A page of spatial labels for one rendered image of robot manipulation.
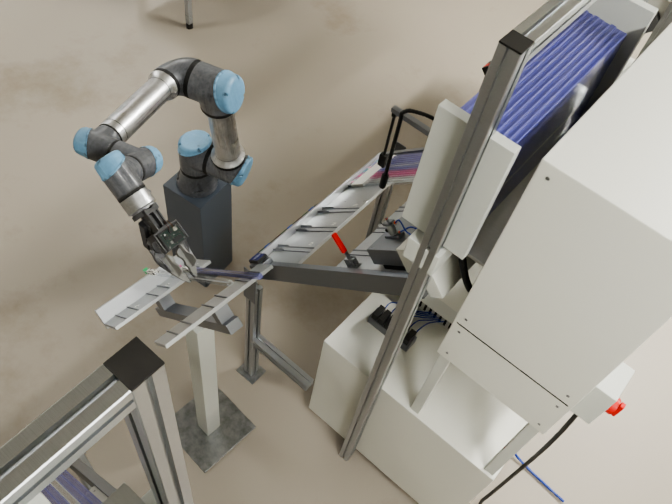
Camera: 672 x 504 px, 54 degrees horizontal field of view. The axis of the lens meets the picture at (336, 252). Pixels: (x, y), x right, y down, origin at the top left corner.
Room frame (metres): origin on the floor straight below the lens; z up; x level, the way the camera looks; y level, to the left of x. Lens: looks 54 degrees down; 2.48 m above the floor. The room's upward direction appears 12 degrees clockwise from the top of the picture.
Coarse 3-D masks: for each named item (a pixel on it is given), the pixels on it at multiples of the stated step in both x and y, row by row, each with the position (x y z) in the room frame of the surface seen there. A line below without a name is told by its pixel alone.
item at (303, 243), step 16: (352, 192) 1.49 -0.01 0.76; (368, 192) 1.45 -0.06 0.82; (336, 208) 1.39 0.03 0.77; (352, 208) 1.36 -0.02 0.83; (320, 224) 1.31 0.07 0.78; (336, 224) 1.28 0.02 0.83; (288, 240) 1.26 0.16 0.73; (304, 240) 1.23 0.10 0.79; (320, 240) 1.20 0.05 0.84; (272, 256) 1.18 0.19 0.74; (288, 256) 1.15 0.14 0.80; (304, 256) 1.13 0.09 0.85
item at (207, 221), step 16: (176, 176) 1.57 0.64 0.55; (176, 192) 1.49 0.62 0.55; (224, 192) 1.57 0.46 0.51; (176, 208) 1.49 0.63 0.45; (192, 208) 1.46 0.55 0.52; (208, 208) 1.48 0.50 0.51; (224, 208) 1.57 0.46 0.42; (192, 224) 1.46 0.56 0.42; (208, 224) 1.48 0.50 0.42; (224, 224) 1.56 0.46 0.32; (192, 240) 1.47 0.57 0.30; (208, 240) 1.47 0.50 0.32; (224, 240) 1.56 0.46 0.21; (208, 256) 1.47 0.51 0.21; (224, 256) 1.56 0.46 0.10
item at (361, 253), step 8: (400, 208) 1.28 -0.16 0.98; (392, 216) 1.24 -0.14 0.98; (400, 216) 1.23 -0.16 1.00; (376, 232) 1.17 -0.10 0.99; (384, 232) 1.15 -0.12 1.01; (368, 240) 1.13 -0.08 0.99; (360, 248) 1.10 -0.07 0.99; (360, 256) 1.05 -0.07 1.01; (368, 256) 1.04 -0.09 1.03; (344, 264) 1.03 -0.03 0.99; (368, 264) 1.00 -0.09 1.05; (376, 264) 1.00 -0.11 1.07
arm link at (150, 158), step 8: (120, 144) 1.10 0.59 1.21; (128, 144) 1.11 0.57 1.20; (128, 152) 1.08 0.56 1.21; (136, 152) 1.08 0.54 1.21; (144, 152) 1.09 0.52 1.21; (152, 152) 1.10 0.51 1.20; (144, 160) 1.06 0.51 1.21; (152, 160) 1.08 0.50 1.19; (160, 160) 1.10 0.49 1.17; (144, 168) 1.04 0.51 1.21; (152, 168) 1.06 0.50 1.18; (160, 168) 1.10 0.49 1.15; (144, 176) 1.03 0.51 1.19
